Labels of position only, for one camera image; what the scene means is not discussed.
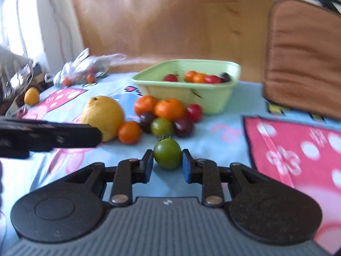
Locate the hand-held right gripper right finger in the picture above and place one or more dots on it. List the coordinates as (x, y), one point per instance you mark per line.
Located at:
(186, 166)

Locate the pile of cherry tomatoes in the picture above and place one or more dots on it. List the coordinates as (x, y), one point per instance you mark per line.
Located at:
(90, 78)

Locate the large yellow citrus fruit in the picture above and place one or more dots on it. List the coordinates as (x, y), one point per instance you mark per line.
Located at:
(104, 112)

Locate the grey patterned cloth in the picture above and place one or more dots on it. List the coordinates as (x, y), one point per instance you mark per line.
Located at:
(14, 74)

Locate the clear plastic bag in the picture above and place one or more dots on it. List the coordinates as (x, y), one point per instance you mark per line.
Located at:
(80, 64)

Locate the brown seat cushion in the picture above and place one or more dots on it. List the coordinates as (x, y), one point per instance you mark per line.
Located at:
(303, 53)

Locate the dark purple tomato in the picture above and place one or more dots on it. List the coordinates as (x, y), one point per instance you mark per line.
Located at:
(183, 127)
(226, 76)
(146, 120)

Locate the light green plastic basin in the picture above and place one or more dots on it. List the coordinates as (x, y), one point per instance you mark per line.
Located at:
(213, 96)

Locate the printed cartoon pig blanket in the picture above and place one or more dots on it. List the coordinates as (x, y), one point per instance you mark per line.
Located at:
(226, 144)

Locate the green tomato with stem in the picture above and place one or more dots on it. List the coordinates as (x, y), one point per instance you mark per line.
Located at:
(167, 154)

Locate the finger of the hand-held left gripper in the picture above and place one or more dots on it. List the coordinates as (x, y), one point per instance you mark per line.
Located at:
(69, 136)

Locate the orange tomato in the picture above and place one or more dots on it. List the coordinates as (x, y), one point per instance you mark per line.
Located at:
(200, 78)
(189, 76)

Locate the small yellow orange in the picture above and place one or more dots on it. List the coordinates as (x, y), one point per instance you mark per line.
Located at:
(32, 96)

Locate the red tomato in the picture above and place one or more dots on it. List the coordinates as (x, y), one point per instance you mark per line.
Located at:
(194, 112)
(212, 79)
(170, 77)

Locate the orange mandarin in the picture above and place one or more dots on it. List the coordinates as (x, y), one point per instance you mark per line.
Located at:
(129, 132)
(145, 104)
(170, 109)

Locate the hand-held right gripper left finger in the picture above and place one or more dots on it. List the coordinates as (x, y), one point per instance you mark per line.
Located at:
(147, 166)

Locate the wood-pattern wall sheet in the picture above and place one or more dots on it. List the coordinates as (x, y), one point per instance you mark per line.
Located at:
(165, 18)

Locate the black smartphone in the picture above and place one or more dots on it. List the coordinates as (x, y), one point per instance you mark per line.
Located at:
(16, 112)

